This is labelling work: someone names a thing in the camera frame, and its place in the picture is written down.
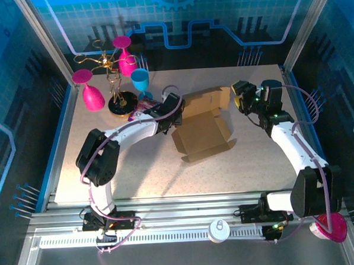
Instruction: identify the brown cardboard paper box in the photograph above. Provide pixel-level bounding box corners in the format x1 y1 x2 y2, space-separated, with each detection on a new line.
168 85 239 164

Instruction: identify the purple candy bag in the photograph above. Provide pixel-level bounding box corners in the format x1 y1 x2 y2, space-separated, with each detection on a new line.
126 97 162 123

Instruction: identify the blue plastic goblet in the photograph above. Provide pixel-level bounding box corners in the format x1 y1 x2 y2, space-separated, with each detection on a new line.
130 68 154 102

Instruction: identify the pink plastic goblet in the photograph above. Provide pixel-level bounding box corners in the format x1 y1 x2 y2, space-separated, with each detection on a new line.
71 68 106 114
111 35 139 78

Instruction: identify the white pull-tab can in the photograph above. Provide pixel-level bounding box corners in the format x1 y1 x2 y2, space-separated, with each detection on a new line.
207 218 231 244

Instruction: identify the pink cup bottom right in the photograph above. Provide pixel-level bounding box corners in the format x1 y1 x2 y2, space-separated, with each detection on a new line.
308 212 349 245

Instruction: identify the gold wire glass rack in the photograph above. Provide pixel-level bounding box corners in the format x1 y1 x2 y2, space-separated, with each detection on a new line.
72 36 143 118

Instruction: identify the aluminium base frame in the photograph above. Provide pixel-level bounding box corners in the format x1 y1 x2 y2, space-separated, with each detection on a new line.
9 185 354 265

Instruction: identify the aluminium frame post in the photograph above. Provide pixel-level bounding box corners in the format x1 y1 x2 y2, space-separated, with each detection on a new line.
278 0 342 74
12 0 77 91

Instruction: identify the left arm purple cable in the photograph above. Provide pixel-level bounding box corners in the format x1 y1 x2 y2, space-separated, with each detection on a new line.
75 84 192 257

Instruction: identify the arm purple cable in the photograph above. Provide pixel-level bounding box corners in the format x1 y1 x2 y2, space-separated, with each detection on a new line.
75 84 192 257
257 81 333 244

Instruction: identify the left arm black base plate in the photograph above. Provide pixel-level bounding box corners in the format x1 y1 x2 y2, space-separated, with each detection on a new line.
81 210 141 233

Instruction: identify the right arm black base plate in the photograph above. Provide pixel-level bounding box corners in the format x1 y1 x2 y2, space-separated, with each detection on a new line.
238 201 295 225

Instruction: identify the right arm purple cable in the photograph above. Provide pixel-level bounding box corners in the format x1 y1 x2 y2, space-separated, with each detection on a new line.
257 81 333 244

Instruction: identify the white slotted cable duct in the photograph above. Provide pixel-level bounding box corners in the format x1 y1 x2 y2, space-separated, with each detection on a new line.
38 225 266 250

